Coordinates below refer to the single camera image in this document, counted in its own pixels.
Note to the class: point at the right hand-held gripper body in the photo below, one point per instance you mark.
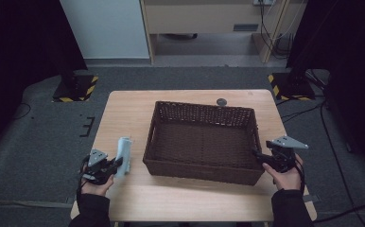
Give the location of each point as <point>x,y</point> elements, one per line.
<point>283,157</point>

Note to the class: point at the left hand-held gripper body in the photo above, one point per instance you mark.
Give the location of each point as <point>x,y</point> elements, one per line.
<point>97,160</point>

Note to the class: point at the light blue cloth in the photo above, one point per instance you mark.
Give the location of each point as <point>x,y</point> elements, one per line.
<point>124,151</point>

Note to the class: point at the brown woven basket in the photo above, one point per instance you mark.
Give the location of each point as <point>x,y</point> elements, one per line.
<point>202,145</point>

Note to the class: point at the person's left hand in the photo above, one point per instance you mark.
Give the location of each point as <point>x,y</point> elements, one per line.
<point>95,189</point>

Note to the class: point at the person's right hand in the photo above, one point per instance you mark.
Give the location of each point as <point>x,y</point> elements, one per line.
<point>287,181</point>

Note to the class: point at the grey tape strip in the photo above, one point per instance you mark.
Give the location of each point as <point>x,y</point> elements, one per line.
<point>70,200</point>
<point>311,198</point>

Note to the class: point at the black yellow striped stand base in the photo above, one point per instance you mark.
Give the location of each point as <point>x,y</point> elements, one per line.
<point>292,88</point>
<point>76,91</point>

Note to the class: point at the black curtain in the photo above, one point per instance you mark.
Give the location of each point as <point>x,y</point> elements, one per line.
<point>20,47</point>
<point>354,63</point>

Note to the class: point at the white cabinet panel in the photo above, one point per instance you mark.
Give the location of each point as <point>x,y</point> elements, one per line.
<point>108,28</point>

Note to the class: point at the black round object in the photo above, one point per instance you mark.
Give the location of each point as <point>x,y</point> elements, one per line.
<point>180,36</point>

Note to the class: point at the light wooden desk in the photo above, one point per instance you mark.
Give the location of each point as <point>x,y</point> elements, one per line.
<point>202,17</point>

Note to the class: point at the white power strip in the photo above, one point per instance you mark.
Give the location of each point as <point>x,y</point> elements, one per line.
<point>264,2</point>

